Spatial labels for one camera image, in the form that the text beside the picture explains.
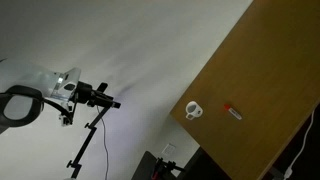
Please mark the black clamp stand red knobs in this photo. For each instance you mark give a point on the black clamp stand red knobs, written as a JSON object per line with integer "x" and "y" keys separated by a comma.
{"x": 163, "y": 165}

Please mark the white ceramic mug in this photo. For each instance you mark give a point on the white ceramic mug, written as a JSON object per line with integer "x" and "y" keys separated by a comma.
{"x": 196, "y": 111}

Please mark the white wall outlet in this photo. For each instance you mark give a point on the white wall outlet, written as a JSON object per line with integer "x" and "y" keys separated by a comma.
{"x": 169, "y": 149}

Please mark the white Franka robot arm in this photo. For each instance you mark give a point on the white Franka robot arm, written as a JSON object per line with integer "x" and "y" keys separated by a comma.
{"x": 20, "y": 75}

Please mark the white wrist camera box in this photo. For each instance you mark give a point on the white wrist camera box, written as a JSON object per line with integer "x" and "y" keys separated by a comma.
{"x": 66, "y": 78}

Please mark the white marker with red cap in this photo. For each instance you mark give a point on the white marker with red cap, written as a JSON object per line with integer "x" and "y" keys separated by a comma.
{"x": 233, "y": 112}

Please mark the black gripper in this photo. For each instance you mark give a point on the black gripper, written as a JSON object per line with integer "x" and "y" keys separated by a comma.
{"x": 84, "y": 91}

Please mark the black flat panel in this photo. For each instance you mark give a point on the black flat panel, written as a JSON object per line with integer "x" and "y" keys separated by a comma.
{"x": 145, "y": 166}

